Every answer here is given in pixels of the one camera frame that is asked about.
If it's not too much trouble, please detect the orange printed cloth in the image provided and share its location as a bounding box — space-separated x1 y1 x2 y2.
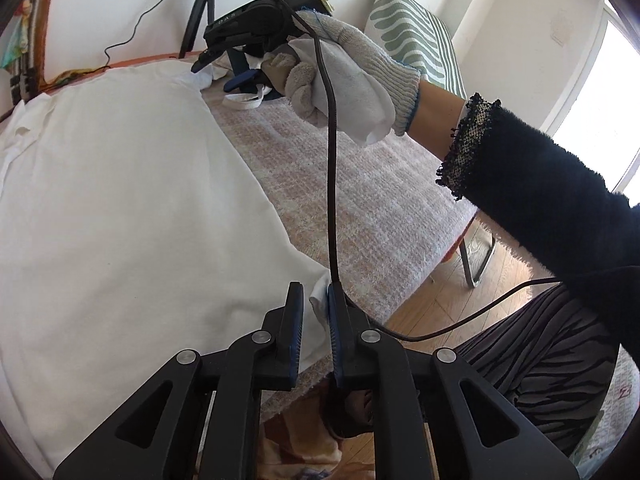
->
260 395 346 480

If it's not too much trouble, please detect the thin black cable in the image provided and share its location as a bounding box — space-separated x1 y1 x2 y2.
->
102 0 196 71

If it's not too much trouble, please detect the person's right hand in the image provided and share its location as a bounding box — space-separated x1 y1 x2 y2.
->
272 10 422 137

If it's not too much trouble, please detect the green striped cushion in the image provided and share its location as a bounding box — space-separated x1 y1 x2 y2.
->
362 0 468 101

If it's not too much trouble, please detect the white shirt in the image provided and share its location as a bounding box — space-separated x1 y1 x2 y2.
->
0 57 333 466

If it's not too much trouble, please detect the window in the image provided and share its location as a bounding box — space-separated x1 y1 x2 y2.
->
550 5 640 196

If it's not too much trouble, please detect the metal frame leg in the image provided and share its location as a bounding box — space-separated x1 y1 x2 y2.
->
457 232 497 290

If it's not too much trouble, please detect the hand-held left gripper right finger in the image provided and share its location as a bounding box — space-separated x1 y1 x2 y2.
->
326 282 581 480

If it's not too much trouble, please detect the orange mattress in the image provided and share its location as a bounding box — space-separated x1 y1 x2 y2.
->
40 52 196 92

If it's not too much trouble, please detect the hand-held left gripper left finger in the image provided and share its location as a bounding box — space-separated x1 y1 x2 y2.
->
52 282 305 480

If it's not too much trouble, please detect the pink plaid blanket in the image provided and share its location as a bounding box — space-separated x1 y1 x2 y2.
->
202 80 480 418

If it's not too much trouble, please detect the person's striped grey skirt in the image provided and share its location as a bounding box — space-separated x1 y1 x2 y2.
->
415 282 623 457

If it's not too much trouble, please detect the colourful scarf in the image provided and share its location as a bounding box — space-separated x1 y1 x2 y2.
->
0 0 101 96

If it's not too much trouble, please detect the black standing tripod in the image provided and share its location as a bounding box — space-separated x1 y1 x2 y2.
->
177 0 223 61

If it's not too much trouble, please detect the thick black gripper cable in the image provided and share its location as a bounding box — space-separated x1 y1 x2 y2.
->
267 0 640 343

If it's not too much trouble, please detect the person's right forearm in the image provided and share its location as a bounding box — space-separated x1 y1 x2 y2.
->
406 82 640 321

